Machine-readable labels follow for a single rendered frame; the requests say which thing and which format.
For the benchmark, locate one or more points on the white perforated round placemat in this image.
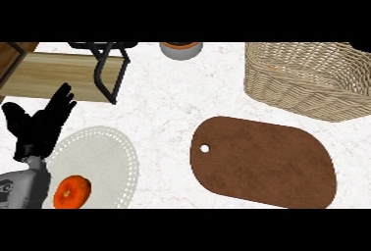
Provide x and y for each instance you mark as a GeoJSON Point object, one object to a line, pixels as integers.
{"type": "Point", "coordinates": [99, 163]}

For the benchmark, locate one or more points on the dark brown wooden panel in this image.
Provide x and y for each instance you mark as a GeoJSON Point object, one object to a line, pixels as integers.
{"type": "Point", "coordinates": [12, 57]}

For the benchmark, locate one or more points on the orange round fruit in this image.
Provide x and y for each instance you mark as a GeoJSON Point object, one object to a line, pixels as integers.
{"type": "Point", "coordinates": [71, 192]}

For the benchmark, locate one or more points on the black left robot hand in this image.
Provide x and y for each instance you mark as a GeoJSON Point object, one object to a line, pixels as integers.
{"type": "Point", "coordinates": [41, 125]}

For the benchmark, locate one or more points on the beige wicker basket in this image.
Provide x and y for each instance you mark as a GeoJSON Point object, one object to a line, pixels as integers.
{"type": "Point", "coordinates": [309, 81]}

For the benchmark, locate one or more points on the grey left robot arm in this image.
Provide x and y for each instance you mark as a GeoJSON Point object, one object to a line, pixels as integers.
{"type": "Point", "coordinates": [19, 191]}

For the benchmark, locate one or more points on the grey pot with orange rim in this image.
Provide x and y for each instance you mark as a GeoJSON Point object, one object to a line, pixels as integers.
{"type": "Point", "coordinates": [180, 50]}

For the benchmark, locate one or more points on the brown wooden cutting board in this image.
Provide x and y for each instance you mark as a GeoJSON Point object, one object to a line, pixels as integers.
{"type": "Point", "coordinates": [263, 163]}

